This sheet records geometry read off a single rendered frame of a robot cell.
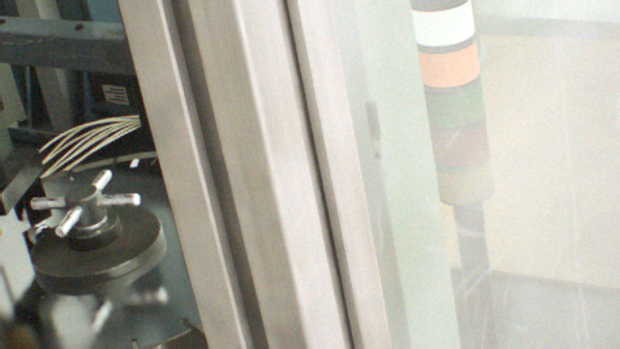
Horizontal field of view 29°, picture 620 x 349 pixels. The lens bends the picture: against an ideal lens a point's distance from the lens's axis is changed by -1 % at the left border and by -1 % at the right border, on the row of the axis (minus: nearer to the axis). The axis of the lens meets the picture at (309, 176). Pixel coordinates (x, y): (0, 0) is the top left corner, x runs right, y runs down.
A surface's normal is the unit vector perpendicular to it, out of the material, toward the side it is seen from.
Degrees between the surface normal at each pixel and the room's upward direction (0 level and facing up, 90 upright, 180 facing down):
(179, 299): 0
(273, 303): 90
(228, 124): 90
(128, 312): 0
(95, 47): 90
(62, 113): 90
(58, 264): 5
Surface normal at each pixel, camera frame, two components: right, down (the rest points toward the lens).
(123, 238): -0.09, -0.87
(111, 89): -0.55, 0.47
